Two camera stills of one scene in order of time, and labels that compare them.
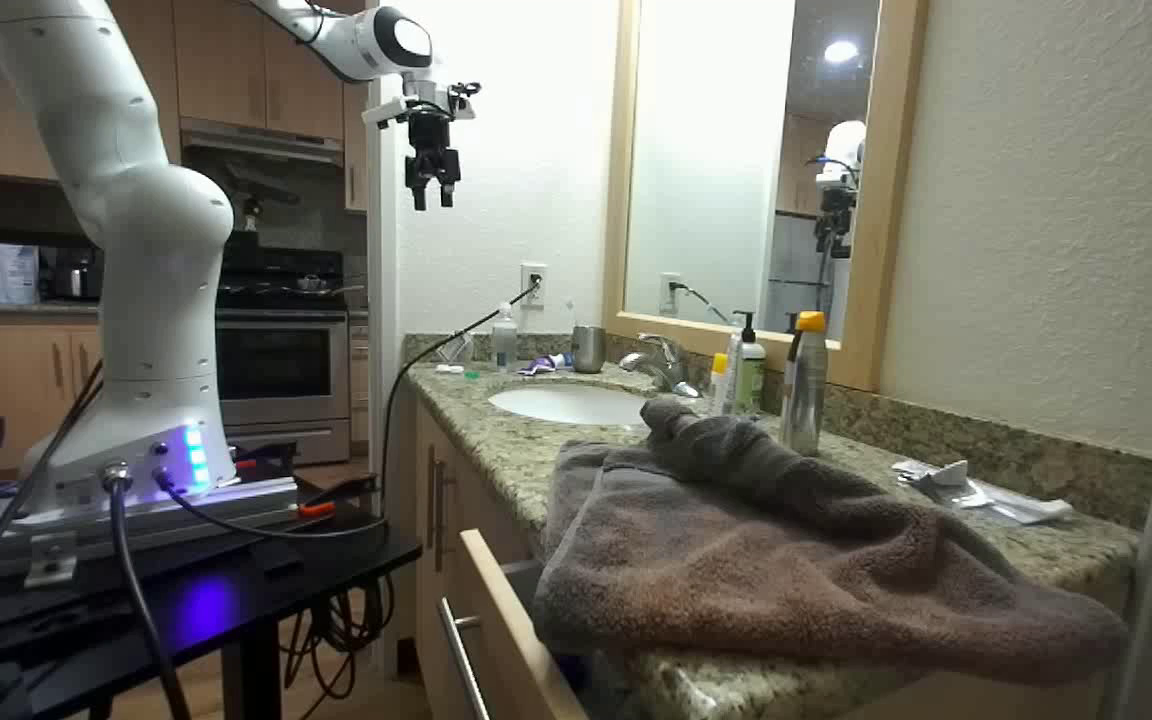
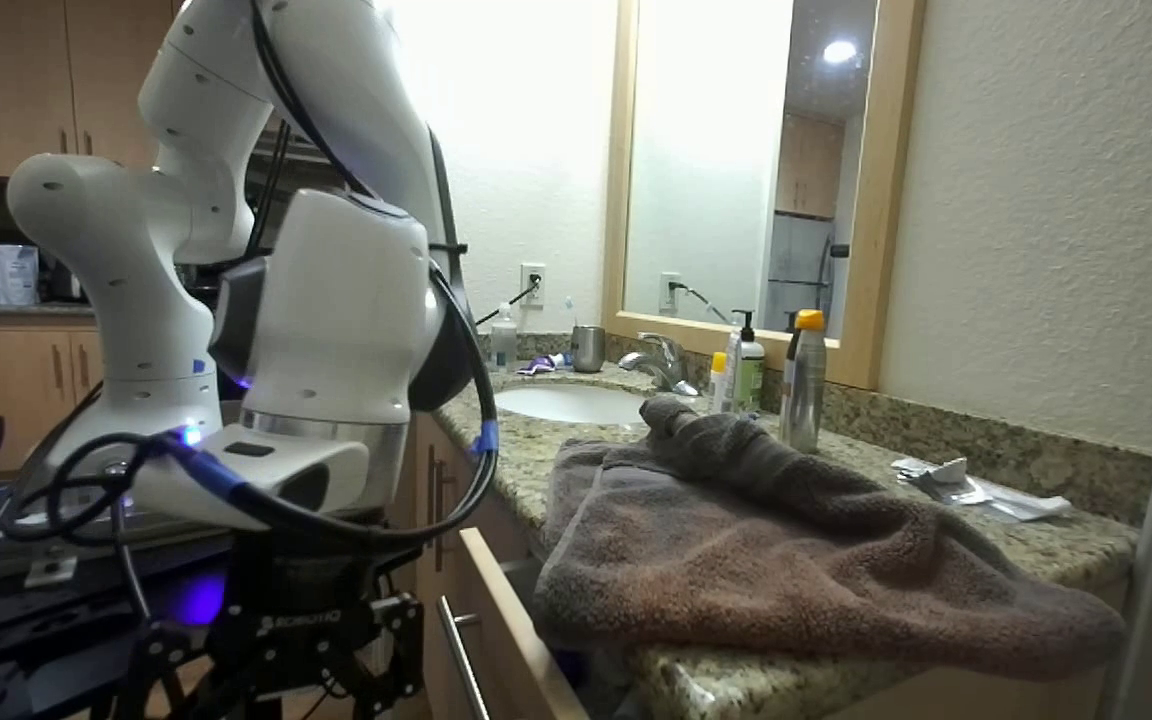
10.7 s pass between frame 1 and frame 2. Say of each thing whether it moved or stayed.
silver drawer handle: stayed
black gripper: moved
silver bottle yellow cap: stayed
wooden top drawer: stayed
